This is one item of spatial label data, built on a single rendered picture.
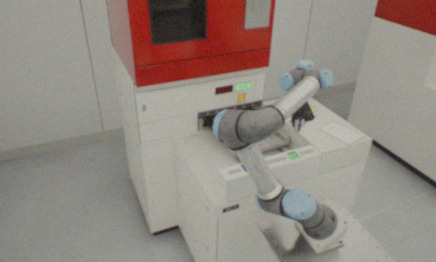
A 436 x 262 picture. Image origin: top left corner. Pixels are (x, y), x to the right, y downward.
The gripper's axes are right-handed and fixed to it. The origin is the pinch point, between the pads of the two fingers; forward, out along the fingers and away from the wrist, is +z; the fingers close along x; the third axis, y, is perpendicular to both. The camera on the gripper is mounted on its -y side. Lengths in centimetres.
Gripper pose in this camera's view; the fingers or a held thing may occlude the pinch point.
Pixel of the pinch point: (298, 132)
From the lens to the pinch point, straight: 175.1
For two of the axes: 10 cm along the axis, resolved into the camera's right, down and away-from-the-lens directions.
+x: -9.1, 2.0, -3.6
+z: -0.2, 8.5, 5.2
